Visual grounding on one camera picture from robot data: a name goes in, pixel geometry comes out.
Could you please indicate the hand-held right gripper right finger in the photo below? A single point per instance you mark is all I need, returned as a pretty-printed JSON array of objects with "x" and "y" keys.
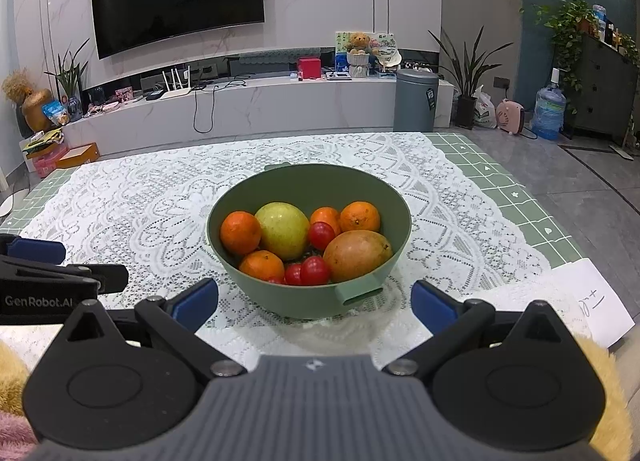
[{"x": 432, "y": 306}]

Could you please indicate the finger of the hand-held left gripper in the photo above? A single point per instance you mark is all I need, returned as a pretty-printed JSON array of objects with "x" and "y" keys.
[
  {"x": 37, "y": 251},
  {"x": 110, "y": 277}
]

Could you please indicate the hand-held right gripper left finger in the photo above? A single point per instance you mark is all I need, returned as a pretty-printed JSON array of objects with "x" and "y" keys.
[{"x": 195, "y": 303}]

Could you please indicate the orange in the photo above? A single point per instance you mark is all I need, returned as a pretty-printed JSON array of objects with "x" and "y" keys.
[
  {"x": 261, "y": 265},
  {"x": 325, "y": 218},
  {"x": 241, "y": 232},
  {"x": 360, "y": 217}
]

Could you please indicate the green plastic bowl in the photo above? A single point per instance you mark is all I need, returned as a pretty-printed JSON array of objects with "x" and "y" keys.
[{"x": 310, "y": 186}]

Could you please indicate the pink box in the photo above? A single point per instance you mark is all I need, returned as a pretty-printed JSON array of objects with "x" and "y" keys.
[{"x": 42, "y": 165}]

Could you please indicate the orange yellow mango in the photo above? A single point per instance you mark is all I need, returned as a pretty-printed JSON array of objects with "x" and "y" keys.
[{"x": 357, "y": 256}]

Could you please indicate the orange cardboard box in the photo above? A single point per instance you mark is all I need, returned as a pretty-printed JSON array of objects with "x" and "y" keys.
[{"x": 77, "y": 156}]

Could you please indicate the stack of colourful booklets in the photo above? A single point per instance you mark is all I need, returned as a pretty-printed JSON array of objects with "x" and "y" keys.
[{"x": 42, "y": 142}]

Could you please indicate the green-yellow mango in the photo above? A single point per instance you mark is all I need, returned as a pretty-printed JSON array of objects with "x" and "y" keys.
[{"x": 282, "y": 231}]

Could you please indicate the blue snack bag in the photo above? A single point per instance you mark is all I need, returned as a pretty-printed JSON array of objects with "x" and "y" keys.
[{"x": 55, "y": 112}]

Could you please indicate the pink fuzzy cloth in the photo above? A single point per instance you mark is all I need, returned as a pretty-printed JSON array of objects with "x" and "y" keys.
[{"x": 15, "y": 438}]

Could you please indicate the golden vase with dried flowers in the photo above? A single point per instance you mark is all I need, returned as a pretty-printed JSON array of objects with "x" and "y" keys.
[{"x": 35, "y": 108}]

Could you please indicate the white paper sheet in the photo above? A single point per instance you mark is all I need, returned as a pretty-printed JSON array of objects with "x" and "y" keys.
[{"x": 595, "y": 301}]

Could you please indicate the green plant in glass vase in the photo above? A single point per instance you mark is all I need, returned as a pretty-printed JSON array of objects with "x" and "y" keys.
[{"x": 70, "y": 76}]

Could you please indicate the black set-top box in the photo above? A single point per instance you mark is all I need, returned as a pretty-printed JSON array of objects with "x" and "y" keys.
[{"x": 154, "y": 95}]

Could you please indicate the white router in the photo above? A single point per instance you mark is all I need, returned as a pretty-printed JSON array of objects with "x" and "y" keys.
[{"x": 176, "y": 93}]

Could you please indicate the long-leaf plant in black pot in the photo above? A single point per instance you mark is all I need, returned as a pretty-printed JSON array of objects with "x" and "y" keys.
[{"x": 466, "y": 113}]

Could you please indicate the white plastic bag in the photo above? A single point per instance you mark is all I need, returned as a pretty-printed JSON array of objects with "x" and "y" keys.
[{"x": 485, "y": 111}]

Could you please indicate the pink fan heater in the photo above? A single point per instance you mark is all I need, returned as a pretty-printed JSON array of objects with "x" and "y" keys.
[{"x": 510, "y": 116}]

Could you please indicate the grey pedal trash can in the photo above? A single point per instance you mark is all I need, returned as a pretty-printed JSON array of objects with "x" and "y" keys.
[{"x": 415, "y": 101}]

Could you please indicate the white marble tv console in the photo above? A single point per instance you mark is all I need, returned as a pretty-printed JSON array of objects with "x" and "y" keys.
[{"x": 300, "y": 106}]

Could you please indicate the blue water jug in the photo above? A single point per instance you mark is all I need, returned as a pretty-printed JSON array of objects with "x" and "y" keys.
[{"x": 548, "y": 113}]

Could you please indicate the white kitchen scale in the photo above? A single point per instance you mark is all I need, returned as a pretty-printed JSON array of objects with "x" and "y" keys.
[{"x": 337, "y": 76}]

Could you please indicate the blue box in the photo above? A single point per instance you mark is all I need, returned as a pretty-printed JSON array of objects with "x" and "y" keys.
[{"x": 342, "y": 62}]

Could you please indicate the red box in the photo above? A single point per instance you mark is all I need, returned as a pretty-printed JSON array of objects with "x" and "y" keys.
[{"x": 309, "y": 68}]

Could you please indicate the illustrated picture board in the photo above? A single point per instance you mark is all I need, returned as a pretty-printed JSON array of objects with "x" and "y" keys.
[{"x": 385, "y": 48}]

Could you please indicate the brown teddy bear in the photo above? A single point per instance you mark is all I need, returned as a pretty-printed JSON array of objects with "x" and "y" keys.
[{"x": 359, "y": 42}]

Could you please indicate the grey drawer cabinet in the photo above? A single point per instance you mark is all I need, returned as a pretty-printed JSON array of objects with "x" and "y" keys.
[{"x": 605, "y": 91}]

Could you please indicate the green ivy plant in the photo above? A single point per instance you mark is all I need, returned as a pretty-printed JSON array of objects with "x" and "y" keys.
[{"x": 570, "y": 26}]

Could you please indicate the group of small bottles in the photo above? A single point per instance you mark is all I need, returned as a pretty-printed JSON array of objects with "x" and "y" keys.
[{"x": 612, "y": 33}]

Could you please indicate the black wall socket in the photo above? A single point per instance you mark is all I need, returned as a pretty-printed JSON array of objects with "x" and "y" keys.
[{"x": 501, "y": 83}]

